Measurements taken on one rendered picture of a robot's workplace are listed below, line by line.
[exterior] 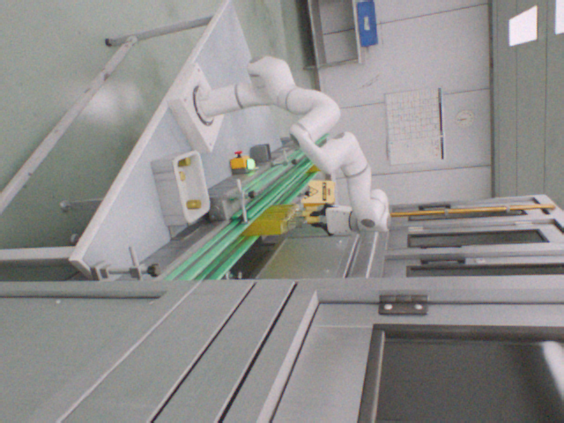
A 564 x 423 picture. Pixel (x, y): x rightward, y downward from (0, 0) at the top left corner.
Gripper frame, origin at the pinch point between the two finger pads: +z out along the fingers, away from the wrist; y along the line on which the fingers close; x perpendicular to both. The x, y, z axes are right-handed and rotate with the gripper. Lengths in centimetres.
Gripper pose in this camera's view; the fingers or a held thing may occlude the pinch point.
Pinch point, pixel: (316, 218)
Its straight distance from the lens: 165.0
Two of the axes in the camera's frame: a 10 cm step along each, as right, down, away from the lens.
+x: -5.2, 3.3, -7.9
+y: -1.5, -9.4, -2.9
